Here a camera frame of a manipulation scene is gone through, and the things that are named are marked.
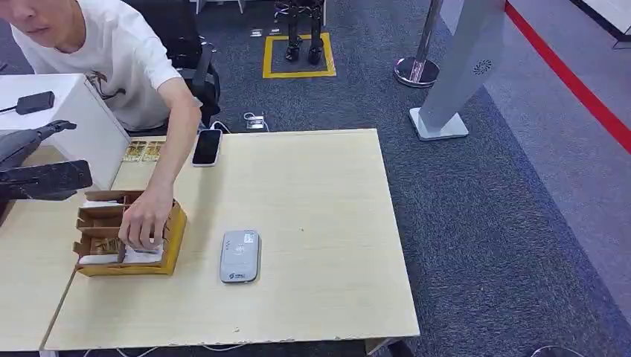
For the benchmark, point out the person's left hand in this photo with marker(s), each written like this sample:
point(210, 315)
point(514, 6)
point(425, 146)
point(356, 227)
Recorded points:
point(145, 222)

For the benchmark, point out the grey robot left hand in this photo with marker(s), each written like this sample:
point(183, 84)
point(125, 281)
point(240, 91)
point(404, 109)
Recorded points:
point(19, 148)

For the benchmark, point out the white card stack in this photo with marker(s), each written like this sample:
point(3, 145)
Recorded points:
point(143, 257)
point(101, 203)

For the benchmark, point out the wooden card box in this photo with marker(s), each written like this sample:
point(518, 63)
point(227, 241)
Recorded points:
point(172, 246)

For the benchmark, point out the black power adapter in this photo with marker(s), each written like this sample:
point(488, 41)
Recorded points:
point(35, 102)

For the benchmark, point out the white cabinet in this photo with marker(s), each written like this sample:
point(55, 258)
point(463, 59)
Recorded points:
point(98, 143)

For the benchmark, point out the smartphone in white case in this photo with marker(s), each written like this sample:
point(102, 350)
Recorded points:
point(207, 147)

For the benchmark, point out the grey card reader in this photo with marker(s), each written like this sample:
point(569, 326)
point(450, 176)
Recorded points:
point(240, 256)

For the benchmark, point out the person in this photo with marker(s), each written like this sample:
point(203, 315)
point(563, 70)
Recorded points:
point(123, 59)

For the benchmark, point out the white power strip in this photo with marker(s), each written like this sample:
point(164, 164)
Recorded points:
point(255, 123)

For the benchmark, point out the black office chair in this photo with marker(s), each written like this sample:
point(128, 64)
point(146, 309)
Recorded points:
point(207, 84)

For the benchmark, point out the black robot leg with foot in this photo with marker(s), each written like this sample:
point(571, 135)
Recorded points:
point(315, 51)
point(293, 49)

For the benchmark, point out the white pillar stand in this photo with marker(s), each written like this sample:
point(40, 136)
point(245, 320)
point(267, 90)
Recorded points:
point(463, 49)

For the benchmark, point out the red floor tape stripe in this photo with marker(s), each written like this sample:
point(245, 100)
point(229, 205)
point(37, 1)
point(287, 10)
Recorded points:
point(572, 81)

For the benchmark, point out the white platform with black edge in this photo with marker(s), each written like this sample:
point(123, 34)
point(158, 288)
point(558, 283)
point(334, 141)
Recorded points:
point(613, 12)

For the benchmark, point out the white table frame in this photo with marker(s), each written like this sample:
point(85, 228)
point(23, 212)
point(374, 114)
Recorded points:
point(197, 5)

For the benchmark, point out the chrome stanchion post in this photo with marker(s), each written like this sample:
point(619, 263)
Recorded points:
point(416, 72)

